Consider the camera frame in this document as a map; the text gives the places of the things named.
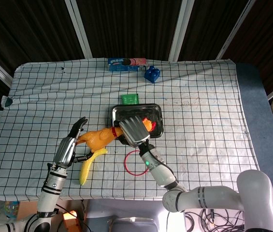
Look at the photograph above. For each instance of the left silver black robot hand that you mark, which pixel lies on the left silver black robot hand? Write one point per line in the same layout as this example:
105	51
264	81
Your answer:
65	152

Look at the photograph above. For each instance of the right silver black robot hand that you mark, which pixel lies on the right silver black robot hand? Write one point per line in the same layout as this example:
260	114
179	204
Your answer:
135	131

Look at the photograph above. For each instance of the orange rubber chicken toy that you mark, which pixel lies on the orange rubber chicken toy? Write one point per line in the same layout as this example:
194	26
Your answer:
97	140

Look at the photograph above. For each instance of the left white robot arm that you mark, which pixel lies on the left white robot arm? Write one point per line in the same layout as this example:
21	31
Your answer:
51	191

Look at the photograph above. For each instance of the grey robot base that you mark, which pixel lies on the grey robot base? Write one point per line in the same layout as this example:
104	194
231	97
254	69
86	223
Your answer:
126	215

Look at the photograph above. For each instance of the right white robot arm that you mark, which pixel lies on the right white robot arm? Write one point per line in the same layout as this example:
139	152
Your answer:
199	195

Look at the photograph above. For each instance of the yellow banana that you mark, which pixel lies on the yellow banana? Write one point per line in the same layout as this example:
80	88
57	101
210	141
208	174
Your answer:
85	172

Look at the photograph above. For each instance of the blue toy building block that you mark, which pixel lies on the blue toy building block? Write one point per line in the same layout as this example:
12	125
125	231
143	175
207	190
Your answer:
152	74

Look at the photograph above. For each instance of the black metal tray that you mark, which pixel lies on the black metal tray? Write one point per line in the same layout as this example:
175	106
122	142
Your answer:
136	111

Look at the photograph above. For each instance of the small green packet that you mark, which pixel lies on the small green packet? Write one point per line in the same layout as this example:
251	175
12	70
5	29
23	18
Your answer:
129	98

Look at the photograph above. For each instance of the white black grid tablecloth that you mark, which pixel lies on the white black grid tablecloth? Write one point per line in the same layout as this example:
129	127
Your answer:
199	133

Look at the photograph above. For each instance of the blue cookie box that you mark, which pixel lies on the blue cookie box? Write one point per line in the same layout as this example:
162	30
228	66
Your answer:
124	64

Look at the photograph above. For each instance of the orange box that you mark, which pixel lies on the orange box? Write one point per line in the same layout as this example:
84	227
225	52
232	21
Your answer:
70	220

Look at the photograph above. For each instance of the teal tablecloth clip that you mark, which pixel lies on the teal tablecloth clip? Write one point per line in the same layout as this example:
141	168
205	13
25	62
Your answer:
7	102

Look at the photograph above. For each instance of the clear plastic bag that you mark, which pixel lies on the clear plastic bag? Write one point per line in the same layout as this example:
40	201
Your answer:
11	209

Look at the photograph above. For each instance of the dark pleated curtain panel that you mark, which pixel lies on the dark pleated curtain panel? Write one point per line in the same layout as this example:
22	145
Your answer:
271	36
129	26
211	26
30	31

